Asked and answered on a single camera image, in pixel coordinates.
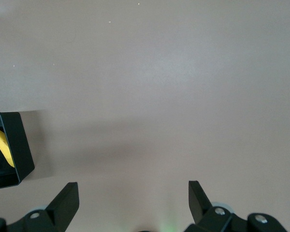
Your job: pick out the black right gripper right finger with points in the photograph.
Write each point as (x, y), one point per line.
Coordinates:
(207, 217)

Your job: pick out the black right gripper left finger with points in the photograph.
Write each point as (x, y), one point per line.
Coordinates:
(55, 215)

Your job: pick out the black rectangular plastic box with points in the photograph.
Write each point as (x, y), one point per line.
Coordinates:
(17, 145)

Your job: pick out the yellow banana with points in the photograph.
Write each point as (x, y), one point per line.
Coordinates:
(1, 142)

